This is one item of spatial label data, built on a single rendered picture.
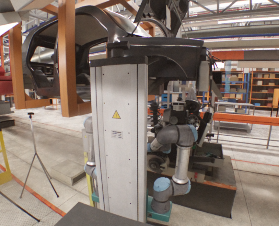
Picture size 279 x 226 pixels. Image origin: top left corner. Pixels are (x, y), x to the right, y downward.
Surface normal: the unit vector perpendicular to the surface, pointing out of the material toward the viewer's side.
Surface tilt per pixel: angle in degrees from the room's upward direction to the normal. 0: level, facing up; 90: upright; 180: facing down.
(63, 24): 90
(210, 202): 90
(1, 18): 90
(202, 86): 99
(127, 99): 90
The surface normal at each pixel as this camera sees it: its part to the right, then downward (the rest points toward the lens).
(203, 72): -0.44, 0.18
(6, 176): 0.89, 0.07
